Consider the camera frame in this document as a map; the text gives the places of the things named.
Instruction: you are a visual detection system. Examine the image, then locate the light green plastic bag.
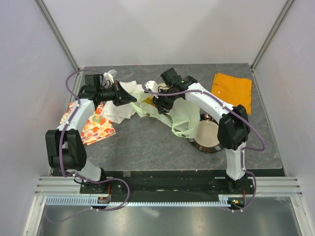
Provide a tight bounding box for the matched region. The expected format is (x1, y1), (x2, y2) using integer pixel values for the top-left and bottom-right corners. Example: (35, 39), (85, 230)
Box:
(131, 91), (200, 138)

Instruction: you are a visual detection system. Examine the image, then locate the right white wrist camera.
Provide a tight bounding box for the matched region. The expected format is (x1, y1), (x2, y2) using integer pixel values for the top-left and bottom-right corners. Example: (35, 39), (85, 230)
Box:
(144, 80), (158, 94)

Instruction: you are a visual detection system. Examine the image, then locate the dark rimmed ceramic plate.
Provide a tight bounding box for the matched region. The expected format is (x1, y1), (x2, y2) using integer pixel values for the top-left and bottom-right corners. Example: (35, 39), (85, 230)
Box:
(188, 114), (223, 153)

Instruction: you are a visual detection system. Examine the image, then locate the right aluminium frame post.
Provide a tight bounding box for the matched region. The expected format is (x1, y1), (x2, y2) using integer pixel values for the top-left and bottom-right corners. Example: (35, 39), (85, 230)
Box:
(250, 0), (295, 73)

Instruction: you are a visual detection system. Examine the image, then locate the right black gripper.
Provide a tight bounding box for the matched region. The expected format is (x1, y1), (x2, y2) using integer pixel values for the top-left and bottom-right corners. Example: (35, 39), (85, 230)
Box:
(151, 88), (179, 115)

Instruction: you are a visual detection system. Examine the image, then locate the orange floral cloth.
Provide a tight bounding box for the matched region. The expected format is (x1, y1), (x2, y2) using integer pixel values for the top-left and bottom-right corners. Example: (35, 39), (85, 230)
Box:
(60, 102), (117, 146)

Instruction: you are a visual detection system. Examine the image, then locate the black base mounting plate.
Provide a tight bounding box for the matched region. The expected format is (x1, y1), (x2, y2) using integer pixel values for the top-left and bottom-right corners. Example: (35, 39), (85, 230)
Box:
(75, 170), (255, 196)

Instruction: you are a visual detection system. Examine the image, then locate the yellow fake fruit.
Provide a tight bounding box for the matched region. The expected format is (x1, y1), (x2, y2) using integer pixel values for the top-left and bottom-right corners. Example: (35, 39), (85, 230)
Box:
(143, 97), (154, 106)

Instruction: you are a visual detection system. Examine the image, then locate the left aluminium frame post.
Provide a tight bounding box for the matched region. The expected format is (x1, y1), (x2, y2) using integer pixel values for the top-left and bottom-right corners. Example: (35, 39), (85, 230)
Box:
(33, 0), (82, 74)

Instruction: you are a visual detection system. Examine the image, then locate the aluminium frame post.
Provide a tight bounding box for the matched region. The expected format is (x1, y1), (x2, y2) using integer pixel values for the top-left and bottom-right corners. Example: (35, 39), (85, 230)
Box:
(250, 0), (295, 73)
(33, 0), (82, 74)

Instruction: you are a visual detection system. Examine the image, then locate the orange folded cloth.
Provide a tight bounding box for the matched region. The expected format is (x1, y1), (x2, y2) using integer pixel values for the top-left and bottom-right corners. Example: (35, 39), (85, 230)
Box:
(211, 73), (252, 115)

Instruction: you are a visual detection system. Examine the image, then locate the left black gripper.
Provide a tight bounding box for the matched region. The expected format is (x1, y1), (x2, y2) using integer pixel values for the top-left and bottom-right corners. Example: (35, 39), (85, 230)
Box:
(97, 81), (137, 107)

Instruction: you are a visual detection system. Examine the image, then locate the grey slotted cable duct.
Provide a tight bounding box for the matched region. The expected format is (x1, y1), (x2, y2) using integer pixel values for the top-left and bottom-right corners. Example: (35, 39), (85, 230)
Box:
(45, 194), (247, 207)

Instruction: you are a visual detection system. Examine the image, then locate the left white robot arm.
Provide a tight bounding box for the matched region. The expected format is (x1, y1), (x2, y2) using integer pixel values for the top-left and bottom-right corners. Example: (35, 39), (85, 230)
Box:
(45, 73), (137, 193)

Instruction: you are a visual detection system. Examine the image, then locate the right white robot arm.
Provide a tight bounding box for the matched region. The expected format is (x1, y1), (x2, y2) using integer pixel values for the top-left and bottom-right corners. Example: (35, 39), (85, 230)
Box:
(145, 68), (251, 194)

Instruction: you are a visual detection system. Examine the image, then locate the aluminium front rail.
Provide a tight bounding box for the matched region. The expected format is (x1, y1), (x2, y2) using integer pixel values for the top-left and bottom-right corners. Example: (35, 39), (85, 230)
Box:
(35, 177), (302, 197)

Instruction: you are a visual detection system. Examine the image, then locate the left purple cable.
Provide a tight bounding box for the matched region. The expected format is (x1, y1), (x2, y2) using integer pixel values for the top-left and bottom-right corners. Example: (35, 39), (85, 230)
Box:
(44, 70), (131, 223)

